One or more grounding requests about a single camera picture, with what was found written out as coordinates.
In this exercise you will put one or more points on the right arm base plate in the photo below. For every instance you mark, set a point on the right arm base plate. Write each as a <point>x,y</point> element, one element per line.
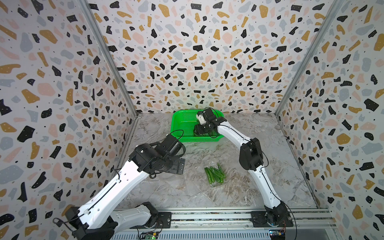
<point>260,220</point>

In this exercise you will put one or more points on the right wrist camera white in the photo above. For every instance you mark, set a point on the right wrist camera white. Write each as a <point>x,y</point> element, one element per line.
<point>200,117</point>

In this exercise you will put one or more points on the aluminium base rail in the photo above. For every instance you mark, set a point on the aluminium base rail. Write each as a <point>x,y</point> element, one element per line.
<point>221,219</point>

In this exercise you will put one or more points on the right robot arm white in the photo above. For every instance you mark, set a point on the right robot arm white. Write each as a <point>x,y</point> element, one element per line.
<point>251,158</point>

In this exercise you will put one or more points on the green plastic basket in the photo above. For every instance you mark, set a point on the green plastic basket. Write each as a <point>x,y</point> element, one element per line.
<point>183,124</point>

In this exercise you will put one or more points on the aluminium corner post left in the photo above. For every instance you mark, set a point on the aluminium corner post left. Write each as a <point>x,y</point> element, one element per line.
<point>84,5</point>

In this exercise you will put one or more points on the aluminium corner post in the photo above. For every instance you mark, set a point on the aluminium corner post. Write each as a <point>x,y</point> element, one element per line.
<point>84,5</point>
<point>334,8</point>

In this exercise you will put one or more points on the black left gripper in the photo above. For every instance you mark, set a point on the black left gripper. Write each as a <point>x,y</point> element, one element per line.
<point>177,168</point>

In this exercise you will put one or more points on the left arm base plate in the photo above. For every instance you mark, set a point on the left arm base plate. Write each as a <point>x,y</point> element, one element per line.
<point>161,221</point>

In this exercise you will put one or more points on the green peppers bunch back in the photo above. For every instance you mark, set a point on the green peppers bunch back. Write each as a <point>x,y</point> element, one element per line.
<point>215,175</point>

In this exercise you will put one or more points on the aluminium corner post right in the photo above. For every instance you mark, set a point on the aluminium corner post right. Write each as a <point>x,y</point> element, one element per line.
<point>334,8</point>

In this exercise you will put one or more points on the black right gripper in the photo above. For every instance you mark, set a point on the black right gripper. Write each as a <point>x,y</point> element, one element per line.
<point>197,130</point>

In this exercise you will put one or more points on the clear clamshell container back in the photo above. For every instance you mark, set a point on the clear clamshell container back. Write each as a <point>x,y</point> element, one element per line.
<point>205,180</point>

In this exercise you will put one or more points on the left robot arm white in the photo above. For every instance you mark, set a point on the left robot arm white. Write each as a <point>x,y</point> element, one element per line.
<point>98,219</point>

